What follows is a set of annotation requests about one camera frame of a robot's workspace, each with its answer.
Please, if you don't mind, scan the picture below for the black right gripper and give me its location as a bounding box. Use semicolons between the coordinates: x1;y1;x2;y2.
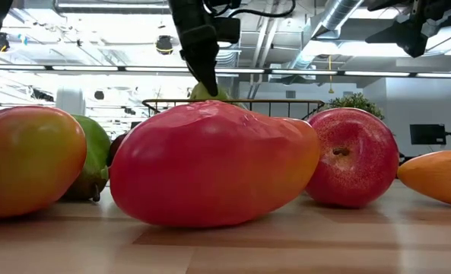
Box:
364;0;451;59

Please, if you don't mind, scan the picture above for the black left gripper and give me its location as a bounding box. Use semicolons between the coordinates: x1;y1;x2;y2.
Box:
167;0;221;97

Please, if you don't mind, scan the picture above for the light green apple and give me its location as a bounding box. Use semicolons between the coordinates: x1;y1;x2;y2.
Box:
189;81;232;102

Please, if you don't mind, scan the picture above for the red mango with orange end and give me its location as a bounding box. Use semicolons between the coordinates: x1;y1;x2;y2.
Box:
110;100;321;228

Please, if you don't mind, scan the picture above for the small dark red plum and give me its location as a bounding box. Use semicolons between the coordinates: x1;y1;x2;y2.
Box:
106;132;129;168

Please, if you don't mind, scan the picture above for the dark green mango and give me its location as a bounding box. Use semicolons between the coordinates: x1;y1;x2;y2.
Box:
63;114;112;202

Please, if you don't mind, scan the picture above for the bright red apple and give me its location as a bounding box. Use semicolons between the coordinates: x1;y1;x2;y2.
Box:
304;107;400;209

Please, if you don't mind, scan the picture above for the orange-yellow mango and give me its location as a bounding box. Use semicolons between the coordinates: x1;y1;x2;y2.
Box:
396;148;451;209

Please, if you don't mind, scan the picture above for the red and yellow mango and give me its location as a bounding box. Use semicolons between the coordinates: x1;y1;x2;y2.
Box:
0;105;88;218

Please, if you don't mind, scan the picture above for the small potted green plant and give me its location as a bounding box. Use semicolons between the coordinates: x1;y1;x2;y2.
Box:
326;92;385;120

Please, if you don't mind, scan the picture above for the black computer monitor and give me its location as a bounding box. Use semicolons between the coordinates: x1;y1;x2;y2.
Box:
409;123;447;146

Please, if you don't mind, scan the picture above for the long linear ceiling light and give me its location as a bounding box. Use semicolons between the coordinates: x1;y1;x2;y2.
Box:
0;63;451;79

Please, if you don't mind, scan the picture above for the white building pillar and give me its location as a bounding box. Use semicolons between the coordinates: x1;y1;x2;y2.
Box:
56;87;86;115

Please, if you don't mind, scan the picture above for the silver ribbed air duct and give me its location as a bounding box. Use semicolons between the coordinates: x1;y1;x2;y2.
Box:
215;48;241;100

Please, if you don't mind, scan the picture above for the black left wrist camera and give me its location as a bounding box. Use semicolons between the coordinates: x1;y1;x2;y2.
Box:
212;17;242;45

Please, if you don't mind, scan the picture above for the silver spiral air duct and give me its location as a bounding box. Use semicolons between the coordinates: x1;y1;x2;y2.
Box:
310;0;365;39

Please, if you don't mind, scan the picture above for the wire produce basket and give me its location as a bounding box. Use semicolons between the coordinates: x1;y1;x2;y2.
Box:
141;97;326;121

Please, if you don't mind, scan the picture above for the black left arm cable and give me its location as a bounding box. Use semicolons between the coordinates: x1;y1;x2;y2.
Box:
204;0;297;19

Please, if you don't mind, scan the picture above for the yellow hanging cord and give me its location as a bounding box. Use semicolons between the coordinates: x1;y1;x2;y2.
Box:
326;55;335;95

